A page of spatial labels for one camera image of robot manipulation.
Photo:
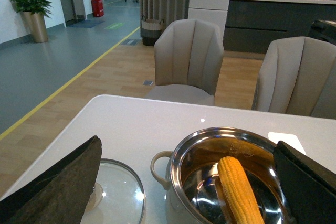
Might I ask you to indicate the glass pot lid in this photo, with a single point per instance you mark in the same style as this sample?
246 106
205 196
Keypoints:
118 196

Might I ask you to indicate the dark kitchen counter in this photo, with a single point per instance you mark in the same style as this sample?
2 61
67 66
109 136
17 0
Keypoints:
251 25

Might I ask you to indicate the beige chair left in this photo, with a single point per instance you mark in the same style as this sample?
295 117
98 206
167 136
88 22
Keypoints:
188 59

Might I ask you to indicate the woven laundry basket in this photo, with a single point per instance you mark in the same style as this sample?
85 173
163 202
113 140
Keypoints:
151 30

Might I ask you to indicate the potted green plant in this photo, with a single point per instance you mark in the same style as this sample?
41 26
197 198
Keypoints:
34 12

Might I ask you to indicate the beige chair right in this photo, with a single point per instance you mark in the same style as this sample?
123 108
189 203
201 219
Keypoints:
297 77

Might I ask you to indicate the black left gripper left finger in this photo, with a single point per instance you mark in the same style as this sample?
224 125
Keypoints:
61 193

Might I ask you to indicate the beige chair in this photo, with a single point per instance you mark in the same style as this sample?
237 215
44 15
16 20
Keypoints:
297 77
188 59

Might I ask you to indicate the cream steel-rimmed pot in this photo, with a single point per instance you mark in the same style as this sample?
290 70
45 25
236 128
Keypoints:
192 182

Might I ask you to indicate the yellow corn cob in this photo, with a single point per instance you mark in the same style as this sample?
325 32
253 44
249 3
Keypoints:
238 191

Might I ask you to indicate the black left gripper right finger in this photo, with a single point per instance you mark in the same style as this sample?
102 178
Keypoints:
308 186

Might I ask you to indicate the red bin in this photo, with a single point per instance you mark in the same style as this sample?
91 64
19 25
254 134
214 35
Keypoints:
97 8

